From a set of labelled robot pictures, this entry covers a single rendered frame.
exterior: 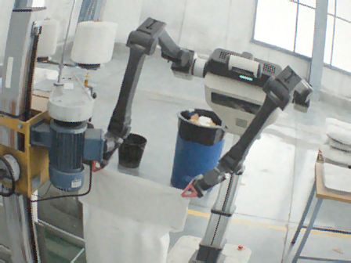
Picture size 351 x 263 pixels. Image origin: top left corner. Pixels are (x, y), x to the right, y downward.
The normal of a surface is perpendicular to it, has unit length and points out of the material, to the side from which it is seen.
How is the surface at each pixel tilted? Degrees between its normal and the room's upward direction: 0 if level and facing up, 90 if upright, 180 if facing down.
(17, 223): 90
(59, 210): 90
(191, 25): 90
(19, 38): 90
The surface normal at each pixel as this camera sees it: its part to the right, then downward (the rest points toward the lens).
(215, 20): -0.26, 0.28
